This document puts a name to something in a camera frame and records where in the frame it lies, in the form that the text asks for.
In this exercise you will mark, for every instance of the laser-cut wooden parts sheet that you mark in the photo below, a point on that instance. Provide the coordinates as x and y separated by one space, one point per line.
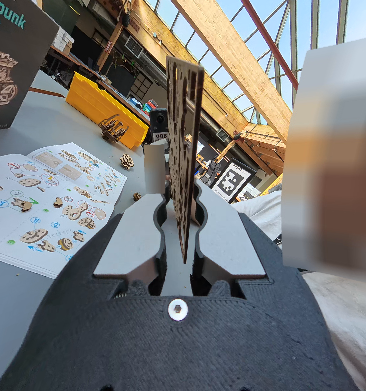
195 91

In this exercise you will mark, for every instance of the partly built wooden model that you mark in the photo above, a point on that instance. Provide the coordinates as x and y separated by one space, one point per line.
112 129

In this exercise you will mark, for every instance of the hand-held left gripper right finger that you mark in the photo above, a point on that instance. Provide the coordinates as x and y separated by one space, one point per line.
231 244

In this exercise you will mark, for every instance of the wooden gear part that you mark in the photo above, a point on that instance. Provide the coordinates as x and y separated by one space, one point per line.
126 161

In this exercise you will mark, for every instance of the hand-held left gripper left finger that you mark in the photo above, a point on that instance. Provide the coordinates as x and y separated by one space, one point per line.
125 244

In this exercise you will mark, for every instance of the stack of white boxes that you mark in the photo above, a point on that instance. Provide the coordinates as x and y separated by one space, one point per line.
64 39

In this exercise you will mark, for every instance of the open instruction booklet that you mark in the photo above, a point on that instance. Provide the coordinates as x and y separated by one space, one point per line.
33 220

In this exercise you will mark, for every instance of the black model kit box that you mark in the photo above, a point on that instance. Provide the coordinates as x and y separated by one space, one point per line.
15 61

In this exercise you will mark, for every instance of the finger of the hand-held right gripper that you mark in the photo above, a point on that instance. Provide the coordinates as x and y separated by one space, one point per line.
155 168

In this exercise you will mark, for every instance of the black round speaker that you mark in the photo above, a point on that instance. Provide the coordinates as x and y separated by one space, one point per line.
237 136

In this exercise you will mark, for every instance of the yellow plastic bin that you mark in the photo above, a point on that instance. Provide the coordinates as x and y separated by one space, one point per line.
103 107

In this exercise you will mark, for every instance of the small wooden part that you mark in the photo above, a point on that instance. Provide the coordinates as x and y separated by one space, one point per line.
137 197

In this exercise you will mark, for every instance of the framed black-white marker sign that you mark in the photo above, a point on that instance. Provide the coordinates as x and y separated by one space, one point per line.
235 181

